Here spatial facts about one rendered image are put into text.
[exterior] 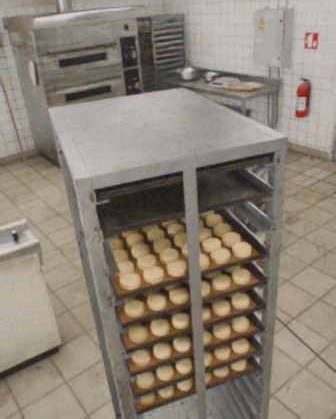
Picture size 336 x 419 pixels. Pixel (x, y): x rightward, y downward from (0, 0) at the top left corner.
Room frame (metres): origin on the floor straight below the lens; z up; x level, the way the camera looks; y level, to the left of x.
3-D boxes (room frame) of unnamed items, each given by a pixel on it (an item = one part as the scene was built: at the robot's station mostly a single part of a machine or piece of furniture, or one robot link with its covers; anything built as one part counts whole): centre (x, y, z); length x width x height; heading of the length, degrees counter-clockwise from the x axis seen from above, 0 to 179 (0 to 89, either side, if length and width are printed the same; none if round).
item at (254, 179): (1.15, -0.14, 1.68); 0.64 x 0.03 x 0.03; 18
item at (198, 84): (6.09, -0.79, 0.49); 1.90 x 0.72 x 0.98; 36
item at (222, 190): (1.08, 0.04, 1.68); 0.60 x 0.40 x 0.02; 18
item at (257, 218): (1.15, -0.14, 1.59); 0.64 x 0.03 x 0.03; 18
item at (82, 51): (5.99, 1.08, 1.00); 1.56 x 1.20 x 2.01; 126
